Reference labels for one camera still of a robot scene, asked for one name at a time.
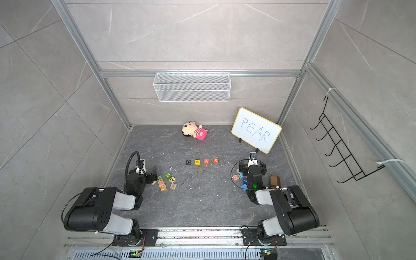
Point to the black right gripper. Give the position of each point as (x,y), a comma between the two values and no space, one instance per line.
(245,168)

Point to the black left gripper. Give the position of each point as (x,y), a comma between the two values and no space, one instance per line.
(150,176)

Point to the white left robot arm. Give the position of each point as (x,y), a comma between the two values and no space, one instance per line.
(93,209)

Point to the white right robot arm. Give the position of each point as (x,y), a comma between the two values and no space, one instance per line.
(293,211)

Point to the yellow framed PEAR whiteboard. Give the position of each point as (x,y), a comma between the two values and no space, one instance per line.
(255,130)

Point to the green number 2 block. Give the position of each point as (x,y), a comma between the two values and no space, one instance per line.
(168,175)

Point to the plaid plush dog toy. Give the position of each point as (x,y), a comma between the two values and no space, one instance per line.
(275,182)

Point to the pink cartoon boy plush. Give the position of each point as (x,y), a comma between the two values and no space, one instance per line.
(190,129)

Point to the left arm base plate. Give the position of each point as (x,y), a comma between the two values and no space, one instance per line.
(146,237)

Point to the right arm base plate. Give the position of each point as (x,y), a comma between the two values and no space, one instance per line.
(251,237)

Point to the white wire mesh basket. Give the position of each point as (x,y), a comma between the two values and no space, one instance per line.
(192,87)

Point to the black wall hook rack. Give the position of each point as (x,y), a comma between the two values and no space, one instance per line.
(356,172)

